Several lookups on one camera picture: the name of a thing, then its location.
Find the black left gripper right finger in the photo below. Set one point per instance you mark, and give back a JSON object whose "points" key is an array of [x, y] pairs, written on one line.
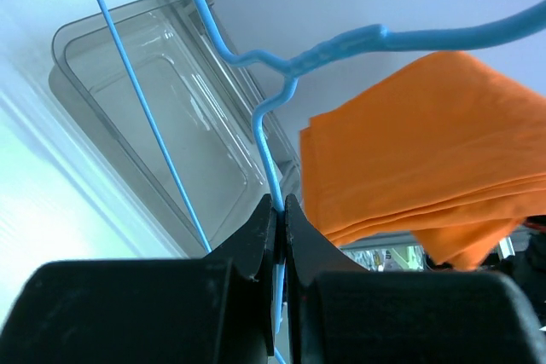
{"points": [[339, 312]]}

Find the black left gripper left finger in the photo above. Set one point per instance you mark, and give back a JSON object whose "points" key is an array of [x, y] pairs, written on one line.
{"points": [[214, 309]]}

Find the orange trousers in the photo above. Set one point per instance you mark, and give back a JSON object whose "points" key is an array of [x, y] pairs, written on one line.
{"points": [[446, 148]]}

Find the clear plastic bin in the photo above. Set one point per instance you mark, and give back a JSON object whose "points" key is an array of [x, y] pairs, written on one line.
{"points": [[179, 133]]}

